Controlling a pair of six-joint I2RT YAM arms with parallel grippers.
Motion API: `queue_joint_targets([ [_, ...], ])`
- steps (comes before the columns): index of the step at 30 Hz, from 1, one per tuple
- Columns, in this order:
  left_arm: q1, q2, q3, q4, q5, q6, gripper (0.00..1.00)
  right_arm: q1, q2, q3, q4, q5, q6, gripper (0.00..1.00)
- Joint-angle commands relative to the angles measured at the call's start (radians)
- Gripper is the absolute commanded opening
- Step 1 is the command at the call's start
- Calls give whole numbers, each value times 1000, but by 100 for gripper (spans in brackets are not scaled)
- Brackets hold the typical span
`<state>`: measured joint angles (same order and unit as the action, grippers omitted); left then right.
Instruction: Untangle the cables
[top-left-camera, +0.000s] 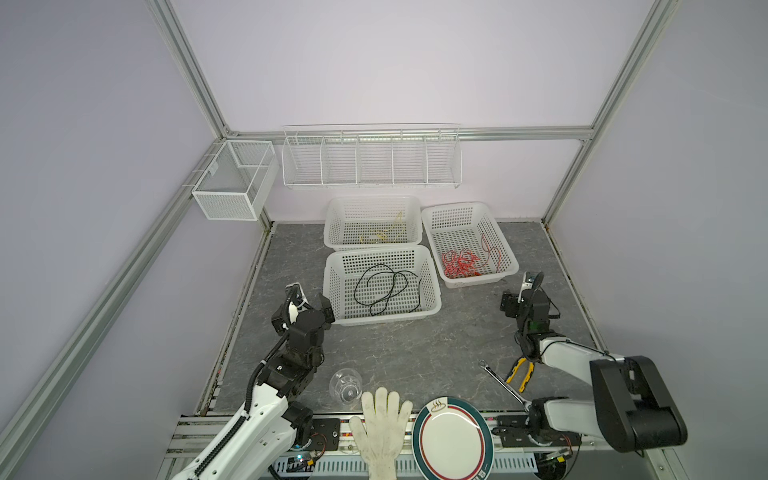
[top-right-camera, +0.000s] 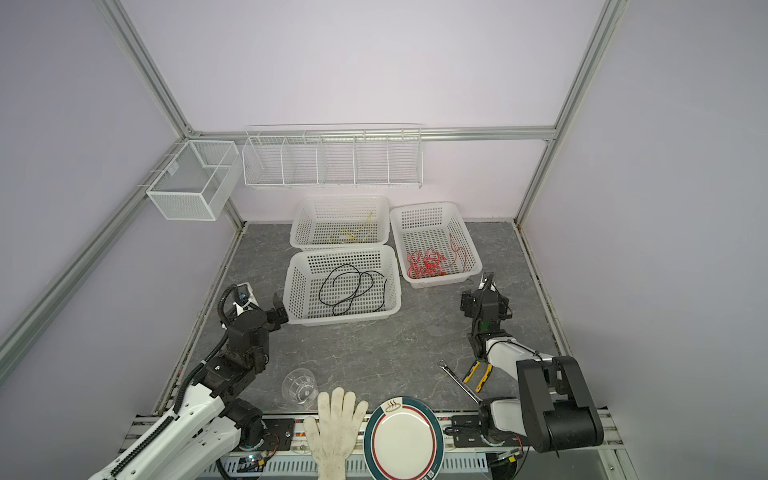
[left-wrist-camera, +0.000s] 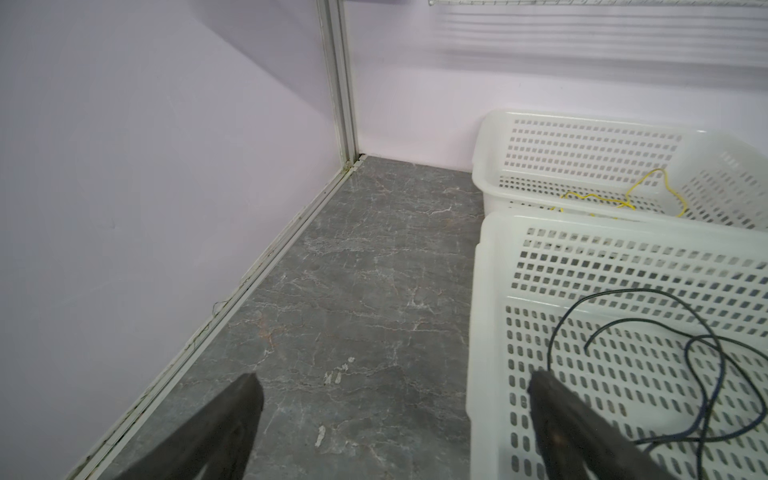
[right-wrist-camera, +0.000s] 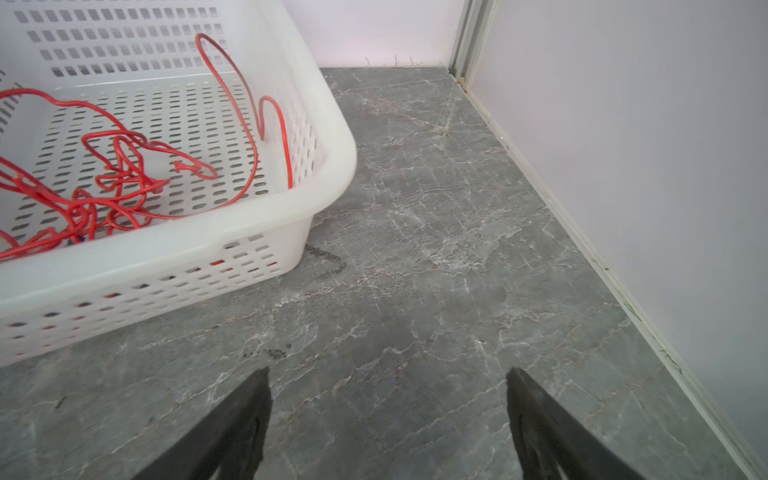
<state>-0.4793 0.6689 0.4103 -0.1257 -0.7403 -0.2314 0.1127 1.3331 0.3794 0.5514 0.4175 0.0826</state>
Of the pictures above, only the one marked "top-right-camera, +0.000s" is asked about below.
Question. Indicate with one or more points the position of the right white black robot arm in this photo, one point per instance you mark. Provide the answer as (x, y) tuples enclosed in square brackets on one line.
[(553, 409)]

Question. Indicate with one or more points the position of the white plastic basket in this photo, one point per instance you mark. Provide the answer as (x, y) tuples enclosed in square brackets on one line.
[(433, 245), (328, 222), (334, 286)]

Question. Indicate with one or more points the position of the green circuit board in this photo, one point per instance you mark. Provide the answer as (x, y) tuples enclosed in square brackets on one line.
[(250, 463)]

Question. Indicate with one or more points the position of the small white mesh box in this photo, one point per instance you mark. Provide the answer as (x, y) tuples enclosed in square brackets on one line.
[(198, 181)]

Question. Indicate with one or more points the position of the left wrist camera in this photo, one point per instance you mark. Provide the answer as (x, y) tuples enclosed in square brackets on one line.
[(244, 298)]

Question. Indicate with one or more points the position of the white plate green red rim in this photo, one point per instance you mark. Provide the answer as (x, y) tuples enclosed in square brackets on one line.
[(403, 440)]

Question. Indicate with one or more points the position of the clear drinking glass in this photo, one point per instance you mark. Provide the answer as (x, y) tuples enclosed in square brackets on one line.
[(300, 387)]

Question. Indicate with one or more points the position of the yellow handled pliers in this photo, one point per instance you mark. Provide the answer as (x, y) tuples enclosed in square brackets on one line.
[(477, 375)]

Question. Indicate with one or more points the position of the right white plastic basket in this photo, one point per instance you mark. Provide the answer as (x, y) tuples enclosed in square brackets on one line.
[(433, 245)]

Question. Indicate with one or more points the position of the silver combination wrench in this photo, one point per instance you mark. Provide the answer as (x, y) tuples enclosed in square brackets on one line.
[(463, 386)]

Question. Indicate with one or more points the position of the front white plastic basket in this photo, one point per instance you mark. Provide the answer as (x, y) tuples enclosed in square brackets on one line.
[(334, 286)]

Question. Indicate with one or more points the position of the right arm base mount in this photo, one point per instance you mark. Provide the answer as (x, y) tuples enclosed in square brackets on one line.
[(466, 431)]

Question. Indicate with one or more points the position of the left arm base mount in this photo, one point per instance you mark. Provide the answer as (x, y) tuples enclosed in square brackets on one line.
[(270, 435)]

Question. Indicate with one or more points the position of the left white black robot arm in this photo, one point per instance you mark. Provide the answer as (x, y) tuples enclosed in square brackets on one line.
[(208, 419)]

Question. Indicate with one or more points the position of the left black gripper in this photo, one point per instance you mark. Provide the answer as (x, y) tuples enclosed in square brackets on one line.
[(272, 319)]

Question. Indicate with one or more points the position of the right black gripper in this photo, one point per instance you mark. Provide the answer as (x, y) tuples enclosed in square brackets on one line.
[(469, 302)]

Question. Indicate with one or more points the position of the white knit glove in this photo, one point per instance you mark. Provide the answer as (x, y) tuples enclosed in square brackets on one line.
[(332, 434)]

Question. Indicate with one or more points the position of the long white wire shelf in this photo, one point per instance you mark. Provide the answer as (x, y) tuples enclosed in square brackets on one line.
[(333, 155)]

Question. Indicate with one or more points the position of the rear white plastic basket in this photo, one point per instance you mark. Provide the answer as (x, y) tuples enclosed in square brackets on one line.
[(328, 222)]

